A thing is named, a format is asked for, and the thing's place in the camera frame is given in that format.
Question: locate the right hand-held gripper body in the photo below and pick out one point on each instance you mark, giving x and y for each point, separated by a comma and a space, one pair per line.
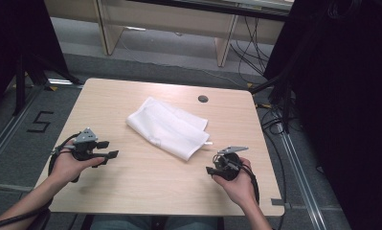
227, 166

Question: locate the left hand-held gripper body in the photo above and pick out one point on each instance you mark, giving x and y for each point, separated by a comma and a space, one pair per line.
83, 145

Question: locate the white mesh laundry bag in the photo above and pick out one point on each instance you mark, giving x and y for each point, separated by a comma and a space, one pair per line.
168, 127

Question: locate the person's right hand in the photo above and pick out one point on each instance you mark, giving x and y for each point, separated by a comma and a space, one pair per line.
239, 188

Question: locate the person's left hand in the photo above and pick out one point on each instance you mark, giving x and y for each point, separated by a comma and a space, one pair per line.
67, 167

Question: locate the grey tape strip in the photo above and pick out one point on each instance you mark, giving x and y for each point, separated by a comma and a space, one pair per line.
278, 202

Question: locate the person's blue jeans legs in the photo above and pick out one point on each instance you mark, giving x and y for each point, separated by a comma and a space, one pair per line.
124, 223

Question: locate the black metal stand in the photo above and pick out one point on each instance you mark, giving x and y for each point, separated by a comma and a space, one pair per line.
19, 86
286, 102

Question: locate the black curtain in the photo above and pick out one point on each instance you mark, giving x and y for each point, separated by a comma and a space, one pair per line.
10, 38
345, 96

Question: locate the metal floor rail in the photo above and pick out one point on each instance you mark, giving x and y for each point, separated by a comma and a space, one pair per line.
6, 134
302, 179

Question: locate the light wooden desk frame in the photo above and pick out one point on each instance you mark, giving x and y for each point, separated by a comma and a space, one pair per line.
166, 19

